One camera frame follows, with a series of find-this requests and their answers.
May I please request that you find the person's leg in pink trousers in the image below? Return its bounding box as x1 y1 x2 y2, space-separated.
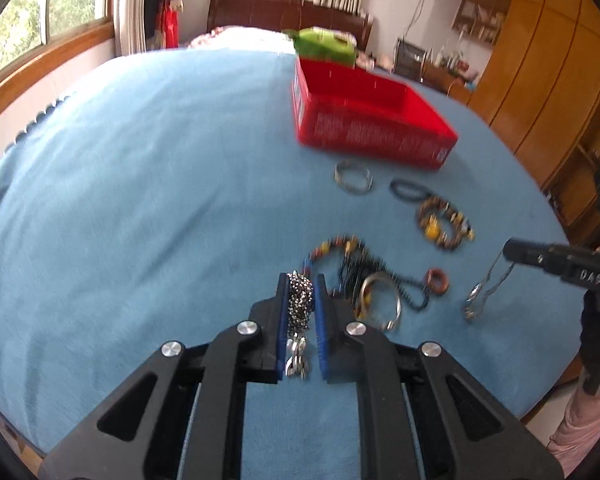
547 360 600 466

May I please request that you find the brown ring bracelet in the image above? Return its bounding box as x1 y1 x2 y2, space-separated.
424 267 451 296

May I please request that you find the dark wooden headboard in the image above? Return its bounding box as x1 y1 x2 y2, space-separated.
206 0 376 53

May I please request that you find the wooden wall shelf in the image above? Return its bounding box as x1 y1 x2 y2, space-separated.
452 0 508 46

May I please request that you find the colourful bead necklace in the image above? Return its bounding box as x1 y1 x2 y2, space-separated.
300 232 431 318

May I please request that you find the silver bead chain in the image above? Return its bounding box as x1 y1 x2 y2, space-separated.
284 270 316 380

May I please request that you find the white curtain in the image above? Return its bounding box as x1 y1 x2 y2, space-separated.
115 0 148 56

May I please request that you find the gold bangle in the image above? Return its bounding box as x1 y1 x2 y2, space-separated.
352 272 405 332

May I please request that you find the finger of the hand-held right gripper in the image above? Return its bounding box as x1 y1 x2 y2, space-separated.
502 238 571 281

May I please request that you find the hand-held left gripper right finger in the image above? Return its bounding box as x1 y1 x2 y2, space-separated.
316 273 565 480

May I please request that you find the wooden framed window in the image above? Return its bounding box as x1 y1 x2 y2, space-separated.
0 0 118 126

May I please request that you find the wooden desk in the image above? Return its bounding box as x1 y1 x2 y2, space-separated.
422 60 481 106

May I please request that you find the thin silver chain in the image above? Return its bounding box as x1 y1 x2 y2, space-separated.
461 252 513 322

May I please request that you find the amber bead bracelet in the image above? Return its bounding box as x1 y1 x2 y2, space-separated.
415 197 477 251

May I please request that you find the blue blanket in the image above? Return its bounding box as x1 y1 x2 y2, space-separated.
0 47 588 461

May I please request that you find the dark thin bracelet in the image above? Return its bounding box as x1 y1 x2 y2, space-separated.
389 179 433 205

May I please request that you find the red box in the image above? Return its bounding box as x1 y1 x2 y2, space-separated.
291 55 460 171

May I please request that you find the wooden wardrobe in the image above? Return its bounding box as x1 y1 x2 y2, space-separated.
442 0 600 231

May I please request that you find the pink patterned bedding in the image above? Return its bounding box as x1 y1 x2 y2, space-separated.
187 25 296 51

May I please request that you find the coat rack with clothes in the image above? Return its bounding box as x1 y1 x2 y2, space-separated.
142 0 197 51

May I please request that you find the silver bangle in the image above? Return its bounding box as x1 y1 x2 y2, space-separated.
334 159 376 196

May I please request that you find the green avocado plush toy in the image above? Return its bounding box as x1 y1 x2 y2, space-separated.
282 27 358 68

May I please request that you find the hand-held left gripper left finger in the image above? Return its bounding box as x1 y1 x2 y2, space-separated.
39 272 288 480

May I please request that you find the person's right hand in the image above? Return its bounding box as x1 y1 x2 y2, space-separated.
580 290 600 367

